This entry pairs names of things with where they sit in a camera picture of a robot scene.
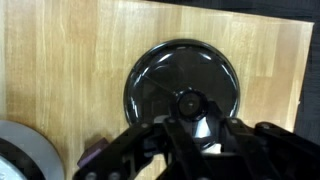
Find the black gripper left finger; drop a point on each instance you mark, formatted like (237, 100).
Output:
(146, 140)

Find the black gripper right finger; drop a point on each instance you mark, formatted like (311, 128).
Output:
(260, 146)

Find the black round glossy lid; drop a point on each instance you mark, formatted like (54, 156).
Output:
(166, 73)

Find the grey metal bowl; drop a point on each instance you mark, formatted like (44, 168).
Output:
(33, 146)

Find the purple wooden cube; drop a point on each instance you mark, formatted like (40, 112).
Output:
(91, 154)

